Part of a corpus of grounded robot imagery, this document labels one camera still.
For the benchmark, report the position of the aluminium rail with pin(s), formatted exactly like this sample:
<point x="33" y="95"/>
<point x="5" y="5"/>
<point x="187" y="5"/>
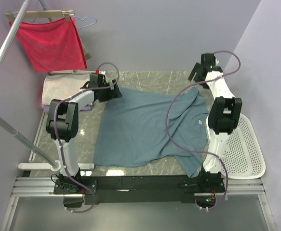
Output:
<point x="44" y="187"/>

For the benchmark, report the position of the white perforated plastic basket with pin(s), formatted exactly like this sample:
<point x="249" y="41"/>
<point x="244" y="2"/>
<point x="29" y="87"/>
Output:
<point x="242" y="156"/>

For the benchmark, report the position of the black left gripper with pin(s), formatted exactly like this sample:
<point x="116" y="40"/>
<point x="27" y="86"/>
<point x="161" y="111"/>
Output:
<point x="113" y="94"/>

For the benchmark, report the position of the folded white t shirt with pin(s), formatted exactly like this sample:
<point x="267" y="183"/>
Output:
<point x="62" y="86"/>

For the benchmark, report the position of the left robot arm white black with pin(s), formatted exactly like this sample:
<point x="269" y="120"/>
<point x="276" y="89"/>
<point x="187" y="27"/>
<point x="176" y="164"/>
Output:
<point x="63" y="117"/>

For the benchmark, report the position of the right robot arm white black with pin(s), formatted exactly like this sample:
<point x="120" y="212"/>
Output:
<point x="222" y="120"/>

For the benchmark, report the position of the wooden clip hanger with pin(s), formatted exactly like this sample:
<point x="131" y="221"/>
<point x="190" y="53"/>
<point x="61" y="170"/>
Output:
<point x="39" y="14"/>

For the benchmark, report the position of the grey metal clothes rack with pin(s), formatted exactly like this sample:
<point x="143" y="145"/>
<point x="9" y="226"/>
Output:
<point x="20" y="89"/>

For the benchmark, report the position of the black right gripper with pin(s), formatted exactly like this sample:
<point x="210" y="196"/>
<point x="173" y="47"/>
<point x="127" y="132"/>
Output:
<point x="194" y="70"/>

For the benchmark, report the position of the tan cloth behind towel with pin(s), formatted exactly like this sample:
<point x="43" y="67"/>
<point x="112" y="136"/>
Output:
<point x="87" y="55"/>

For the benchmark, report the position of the red towel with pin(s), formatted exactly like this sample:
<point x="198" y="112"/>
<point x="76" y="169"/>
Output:
<point x="52" y="46"/>

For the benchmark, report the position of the black base beam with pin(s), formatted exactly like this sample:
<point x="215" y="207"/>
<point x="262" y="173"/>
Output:
<point x="132" y="189"/>

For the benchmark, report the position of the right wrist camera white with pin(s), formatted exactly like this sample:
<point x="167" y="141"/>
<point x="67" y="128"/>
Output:
<point x="216" y="62"/>

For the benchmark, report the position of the blue t shirt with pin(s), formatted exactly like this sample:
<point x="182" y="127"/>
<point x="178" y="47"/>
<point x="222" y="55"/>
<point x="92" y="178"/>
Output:
<point x="144" y="126"/>

